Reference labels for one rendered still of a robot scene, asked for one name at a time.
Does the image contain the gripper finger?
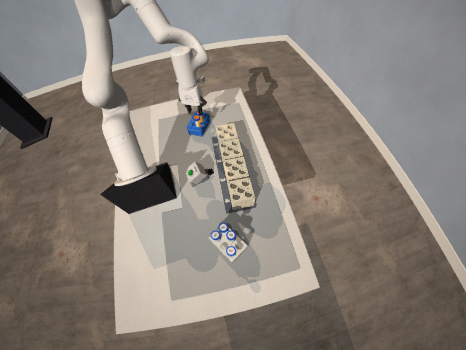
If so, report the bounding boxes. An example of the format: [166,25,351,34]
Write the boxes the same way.
[183,104,192,114]
[197,97,207,115]

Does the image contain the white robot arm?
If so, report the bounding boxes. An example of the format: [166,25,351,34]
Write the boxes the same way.
[74,0,209,186]

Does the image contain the blue tube rack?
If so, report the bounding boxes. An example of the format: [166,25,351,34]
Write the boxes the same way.
[187,112,210,137]

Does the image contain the beige tube rack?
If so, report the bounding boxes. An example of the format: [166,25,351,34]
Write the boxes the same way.
[210,229,248,263]

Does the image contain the beige bucket adapter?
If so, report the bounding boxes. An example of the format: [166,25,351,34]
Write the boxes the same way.
[223,157,249,182]
[216,123,238,142]
[227,178,255,210]
[219,139,243,163]

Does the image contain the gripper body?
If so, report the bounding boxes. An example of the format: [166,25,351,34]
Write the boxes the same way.
[179,83,203,106]

